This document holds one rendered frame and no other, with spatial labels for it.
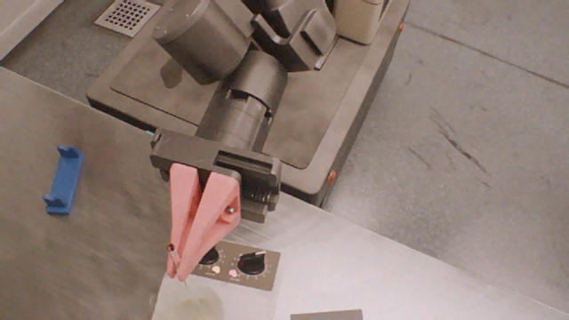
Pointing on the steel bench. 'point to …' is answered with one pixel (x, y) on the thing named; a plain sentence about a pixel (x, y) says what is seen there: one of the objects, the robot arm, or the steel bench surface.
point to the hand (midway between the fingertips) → (179, 268)
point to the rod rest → (65, 180)
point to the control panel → (229, 254)
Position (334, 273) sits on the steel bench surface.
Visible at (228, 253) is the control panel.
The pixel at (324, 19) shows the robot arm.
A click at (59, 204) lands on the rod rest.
